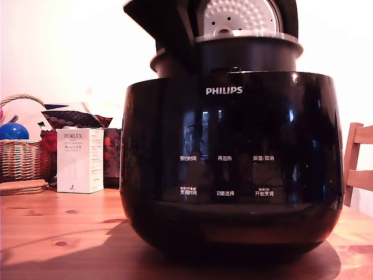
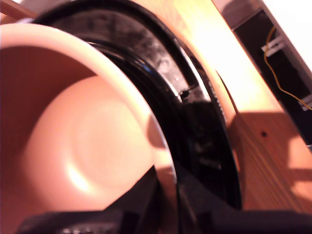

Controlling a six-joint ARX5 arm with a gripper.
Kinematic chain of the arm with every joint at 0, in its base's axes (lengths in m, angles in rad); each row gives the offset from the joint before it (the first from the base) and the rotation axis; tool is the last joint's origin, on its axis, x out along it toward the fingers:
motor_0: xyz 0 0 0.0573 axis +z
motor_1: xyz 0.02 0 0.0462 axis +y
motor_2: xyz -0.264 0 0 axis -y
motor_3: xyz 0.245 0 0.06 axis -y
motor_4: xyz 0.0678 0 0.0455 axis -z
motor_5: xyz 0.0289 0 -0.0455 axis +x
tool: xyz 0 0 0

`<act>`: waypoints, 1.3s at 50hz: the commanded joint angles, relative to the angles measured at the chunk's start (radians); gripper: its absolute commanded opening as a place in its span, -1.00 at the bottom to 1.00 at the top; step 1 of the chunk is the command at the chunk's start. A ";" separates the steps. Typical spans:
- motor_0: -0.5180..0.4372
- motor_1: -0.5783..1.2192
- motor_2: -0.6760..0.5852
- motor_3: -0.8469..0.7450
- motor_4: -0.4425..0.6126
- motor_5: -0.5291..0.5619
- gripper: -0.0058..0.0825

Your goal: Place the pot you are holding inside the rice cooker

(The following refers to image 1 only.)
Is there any black cooking pot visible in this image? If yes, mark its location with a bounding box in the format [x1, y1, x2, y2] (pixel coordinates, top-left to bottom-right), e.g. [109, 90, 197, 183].
[150, 33, 304, 80]

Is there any black Philips rice cooker body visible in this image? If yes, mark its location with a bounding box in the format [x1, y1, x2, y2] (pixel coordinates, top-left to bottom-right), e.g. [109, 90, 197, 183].
[119, 71, 346, 264]

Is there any white printed cloth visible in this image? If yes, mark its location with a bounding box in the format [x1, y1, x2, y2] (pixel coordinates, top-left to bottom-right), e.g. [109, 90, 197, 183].
[0, 99, 54, 141]

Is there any wooden chair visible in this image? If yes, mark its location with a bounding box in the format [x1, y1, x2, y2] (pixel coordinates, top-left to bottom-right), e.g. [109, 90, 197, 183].
[343, 122, 373, 217]

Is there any woven wicker basket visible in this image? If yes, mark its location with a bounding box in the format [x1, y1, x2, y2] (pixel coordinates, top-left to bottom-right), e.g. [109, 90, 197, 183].
[0, 93, 58, 184]

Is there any blue ball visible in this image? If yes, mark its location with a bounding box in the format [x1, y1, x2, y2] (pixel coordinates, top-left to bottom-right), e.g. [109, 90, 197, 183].
[0, 122, 30, 141]

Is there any black rice cooker lid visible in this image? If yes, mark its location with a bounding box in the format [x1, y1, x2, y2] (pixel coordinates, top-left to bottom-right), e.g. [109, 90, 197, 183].
[156, 0, 300, 57]

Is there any red lace cloth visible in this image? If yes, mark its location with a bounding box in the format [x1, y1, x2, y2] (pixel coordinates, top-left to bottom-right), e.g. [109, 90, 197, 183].
[40, 130, 58, 177]

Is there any white Porlex cardboard box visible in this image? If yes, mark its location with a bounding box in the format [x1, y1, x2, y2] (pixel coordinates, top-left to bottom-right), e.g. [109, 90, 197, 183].
[56, 128, 105, 194]

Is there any dark red patterned cloth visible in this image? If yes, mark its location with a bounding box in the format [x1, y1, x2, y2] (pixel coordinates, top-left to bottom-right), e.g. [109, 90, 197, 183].
[41, 108, 114, 131]

